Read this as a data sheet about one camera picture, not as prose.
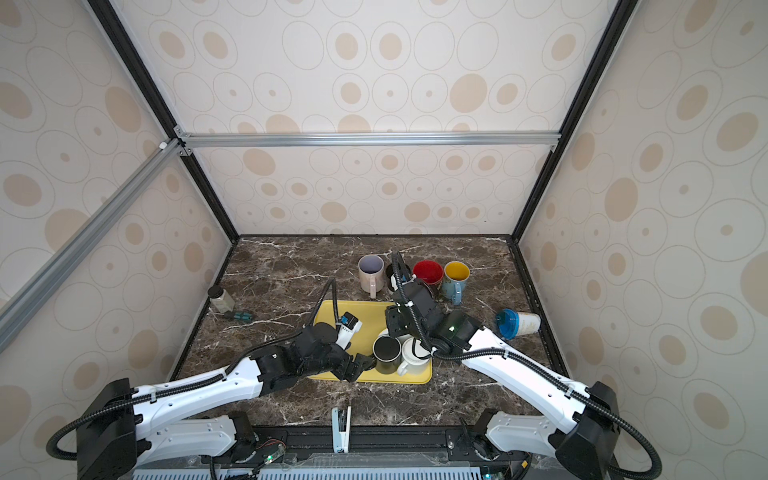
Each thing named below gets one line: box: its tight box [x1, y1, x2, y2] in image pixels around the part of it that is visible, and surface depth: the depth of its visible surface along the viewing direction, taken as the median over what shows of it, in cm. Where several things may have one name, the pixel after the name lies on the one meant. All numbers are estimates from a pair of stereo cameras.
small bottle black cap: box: [207, 285, 235, 314], surface depth 96 cm
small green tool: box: [234, 311, 253, 321], surface depth 97 cm
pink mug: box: [358, 254, 385, 299], surface depth 99 cm
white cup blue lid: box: [496, 308, 541, 340], surface depth 91 cm
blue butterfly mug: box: [442, 260, 471, 306], surface depth 97 cm
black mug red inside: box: [372, 336, 402, 375], surface depth 82 cm
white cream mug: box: [397, 337, 432, 377], surface depth 83 cm
